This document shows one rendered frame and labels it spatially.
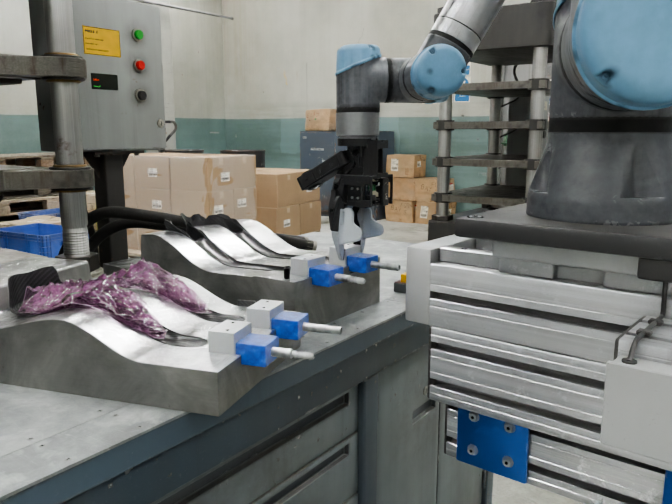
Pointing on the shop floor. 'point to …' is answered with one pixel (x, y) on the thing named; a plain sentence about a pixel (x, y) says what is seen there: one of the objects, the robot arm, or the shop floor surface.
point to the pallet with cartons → (286, 202)
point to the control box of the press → (110, 95)
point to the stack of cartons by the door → (412, 190)
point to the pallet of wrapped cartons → (189, 186)
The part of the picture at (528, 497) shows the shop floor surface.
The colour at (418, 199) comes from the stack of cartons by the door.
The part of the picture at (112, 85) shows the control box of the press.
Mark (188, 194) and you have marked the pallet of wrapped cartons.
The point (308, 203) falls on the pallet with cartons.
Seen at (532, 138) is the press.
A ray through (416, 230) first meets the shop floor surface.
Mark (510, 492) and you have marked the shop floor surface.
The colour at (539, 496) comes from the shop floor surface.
